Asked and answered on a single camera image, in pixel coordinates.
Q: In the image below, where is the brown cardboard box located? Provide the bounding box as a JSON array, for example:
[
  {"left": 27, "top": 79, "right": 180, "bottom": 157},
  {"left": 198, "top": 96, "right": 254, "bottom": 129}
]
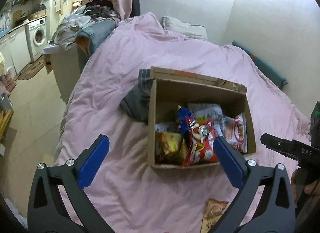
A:
[{"left": 147, "top": 66, "right": 257, "bottom": 169}]

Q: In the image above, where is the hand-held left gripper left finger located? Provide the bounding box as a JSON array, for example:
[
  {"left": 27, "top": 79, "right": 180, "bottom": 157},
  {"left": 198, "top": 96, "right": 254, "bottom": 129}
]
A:
[{"left": 27, "top": 134, "right": 115, "bottom": 233}]

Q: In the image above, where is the white and orange snack bag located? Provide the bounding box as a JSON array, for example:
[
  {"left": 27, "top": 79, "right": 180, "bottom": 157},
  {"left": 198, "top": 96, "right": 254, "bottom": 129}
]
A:
[{"left": 223, "top": 113, "right": 248, "bottom": 154}]

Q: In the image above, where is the white kitchen cabinet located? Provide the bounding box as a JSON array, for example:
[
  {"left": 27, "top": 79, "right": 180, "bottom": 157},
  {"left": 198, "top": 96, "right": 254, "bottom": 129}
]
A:
[{"left": 0, "top": 26, "right": 32, "bottom": 74}]

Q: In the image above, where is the teal cushion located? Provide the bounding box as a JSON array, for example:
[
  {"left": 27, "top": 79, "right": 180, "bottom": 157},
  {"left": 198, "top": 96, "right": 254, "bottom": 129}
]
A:
[{"left": 231, "top": 40, "right": 288, "bottom": 90}]

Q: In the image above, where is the grey striped cloth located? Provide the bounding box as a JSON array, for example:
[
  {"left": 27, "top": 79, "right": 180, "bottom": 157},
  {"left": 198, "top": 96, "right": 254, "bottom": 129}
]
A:
[{"left": 119, "top": 68, "right": 153, "bottom": 123}]

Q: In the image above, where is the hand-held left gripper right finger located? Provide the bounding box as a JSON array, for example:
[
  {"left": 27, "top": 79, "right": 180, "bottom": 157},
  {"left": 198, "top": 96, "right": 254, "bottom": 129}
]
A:
[{"left": 212, "top": 136, "right": 297, "bottom": 233}]

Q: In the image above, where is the pile of clothes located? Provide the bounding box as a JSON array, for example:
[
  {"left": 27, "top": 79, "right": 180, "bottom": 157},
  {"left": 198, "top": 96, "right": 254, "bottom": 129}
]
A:
[{"left": 53, "top": 0, "right": 120, "bottom": 51}]

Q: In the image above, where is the white pillow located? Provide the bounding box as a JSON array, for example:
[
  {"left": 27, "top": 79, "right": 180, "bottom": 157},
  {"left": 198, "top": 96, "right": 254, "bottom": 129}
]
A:
[{"left": 162, "top": 16, "right": 208, "bottom": 41}]

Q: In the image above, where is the pink blanket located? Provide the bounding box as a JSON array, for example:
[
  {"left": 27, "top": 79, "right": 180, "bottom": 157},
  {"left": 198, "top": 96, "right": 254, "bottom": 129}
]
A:
[{"left": 52, "top": 12, "right": 313, "bottom": 233}]

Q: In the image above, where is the white storage cabinet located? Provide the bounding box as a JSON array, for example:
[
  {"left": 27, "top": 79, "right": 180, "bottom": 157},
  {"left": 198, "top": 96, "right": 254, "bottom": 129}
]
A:
[{"left": 42, "top": 42, "right": 83, "bottom": 104}]

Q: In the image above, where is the hanging white towel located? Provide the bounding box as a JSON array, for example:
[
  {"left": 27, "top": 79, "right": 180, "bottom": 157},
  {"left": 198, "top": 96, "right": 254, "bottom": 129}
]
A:
[{"left": 54, "top": 0, "right": 71, "bottom": 15}]

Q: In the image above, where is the dark blue snack packet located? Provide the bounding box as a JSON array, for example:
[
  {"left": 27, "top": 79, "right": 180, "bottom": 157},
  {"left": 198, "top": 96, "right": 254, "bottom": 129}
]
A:
[{"left": 176, "top": 105, "right": 192, "bottom": 134}]

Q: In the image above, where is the red snack bag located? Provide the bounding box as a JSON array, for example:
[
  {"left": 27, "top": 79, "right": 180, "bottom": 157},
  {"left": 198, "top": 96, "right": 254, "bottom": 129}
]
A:
[{"left": 181, "top": 116, "right": 221, "bottom": 168}]

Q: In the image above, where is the person's right hand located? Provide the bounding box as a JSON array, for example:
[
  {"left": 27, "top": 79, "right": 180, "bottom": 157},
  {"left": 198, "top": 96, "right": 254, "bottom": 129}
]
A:
[{"left": 291, "top": 167, "right": 320, "bottom": 207}]

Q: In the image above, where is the white washing machine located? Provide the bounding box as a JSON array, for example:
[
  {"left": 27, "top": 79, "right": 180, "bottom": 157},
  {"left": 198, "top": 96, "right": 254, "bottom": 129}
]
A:
[{"left": 24, "top": 18, "right": 48, "bottom": 63}]

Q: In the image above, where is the yellow snack packet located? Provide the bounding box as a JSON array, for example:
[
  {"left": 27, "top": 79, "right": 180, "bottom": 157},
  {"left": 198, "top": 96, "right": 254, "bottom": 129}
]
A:
[{"left": 154, "top": 131, "right": 188, "bottom": 164}]

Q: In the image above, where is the orange biscuit packet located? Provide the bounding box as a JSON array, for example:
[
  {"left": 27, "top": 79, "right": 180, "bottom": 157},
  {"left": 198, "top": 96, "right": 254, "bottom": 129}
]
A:
[{"left": 201, "top": 197, "right": 229, "bottom": 233}]

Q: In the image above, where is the white and blue snack bag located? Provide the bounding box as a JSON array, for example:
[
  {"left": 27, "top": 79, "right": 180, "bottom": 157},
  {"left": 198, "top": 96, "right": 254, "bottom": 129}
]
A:
[{"left": 188, "top": 103, "right": 225, "bottom": 136}]

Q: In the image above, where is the brown floor rug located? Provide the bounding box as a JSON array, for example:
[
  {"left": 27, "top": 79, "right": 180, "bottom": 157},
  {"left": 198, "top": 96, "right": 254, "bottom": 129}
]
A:
[{"left": 18, "top": 56, "right": 46, "bottom": 81}]

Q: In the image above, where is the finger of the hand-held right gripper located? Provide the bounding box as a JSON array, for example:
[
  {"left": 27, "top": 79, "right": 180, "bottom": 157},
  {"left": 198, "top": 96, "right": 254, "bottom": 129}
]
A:
[{"left": 260, "top": 133, "right": 302, "bottom": 161}]

